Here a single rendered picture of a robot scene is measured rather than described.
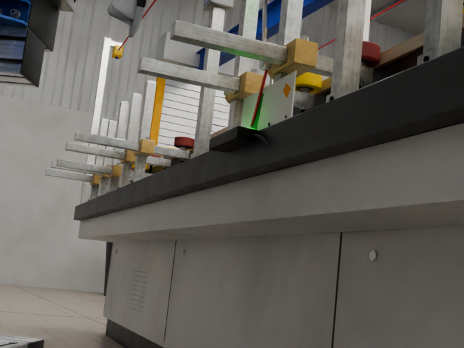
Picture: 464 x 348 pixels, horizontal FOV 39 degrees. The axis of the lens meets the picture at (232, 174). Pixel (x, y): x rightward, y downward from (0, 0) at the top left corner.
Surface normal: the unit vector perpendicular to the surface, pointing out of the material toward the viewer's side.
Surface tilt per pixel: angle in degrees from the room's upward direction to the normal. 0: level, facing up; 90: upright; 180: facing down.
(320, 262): 90
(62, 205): 90
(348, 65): 90
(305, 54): 90
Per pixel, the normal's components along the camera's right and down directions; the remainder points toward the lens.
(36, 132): 0.43, -0.09
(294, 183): -0.92, -0.15
